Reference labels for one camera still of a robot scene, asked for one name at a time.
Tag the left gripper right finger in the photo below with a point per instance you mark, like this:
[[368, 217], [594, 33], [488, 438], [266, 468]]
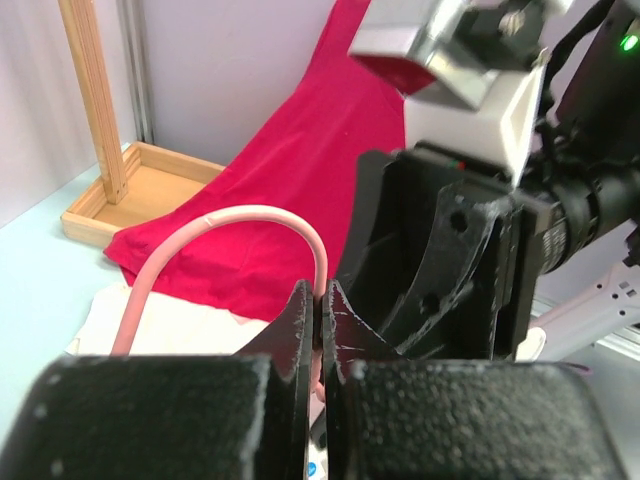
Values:
[[393, 418]]

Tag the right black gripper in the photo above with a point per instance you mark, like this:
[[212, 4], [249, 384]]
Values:
[[427, 264]]

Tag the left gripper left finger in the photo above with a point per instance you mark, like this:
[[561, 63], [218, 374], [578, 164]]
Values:
[[49, 439]]

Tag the white t shirt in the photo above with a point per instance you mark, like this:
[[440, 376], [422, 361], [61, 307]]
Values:
[[190, 325]]

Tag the pink wire hanger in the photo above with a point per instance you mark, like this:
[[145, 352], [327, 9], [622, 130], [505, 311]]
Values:
[[244, 259]]

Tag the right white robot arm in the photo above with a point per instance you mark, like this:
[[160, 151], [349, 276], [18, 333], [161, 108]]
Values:
[[584, 163]]

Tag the red t shirt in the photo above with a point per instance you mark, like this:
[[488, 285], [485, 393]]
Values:
[[304, 158]]

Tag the wooden clothes rack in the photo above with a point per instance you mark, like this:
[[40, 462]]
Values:
[[136, 184]]

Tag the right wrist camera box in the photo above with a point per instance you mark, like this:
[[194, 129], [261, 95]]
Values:
[[470, 72]]

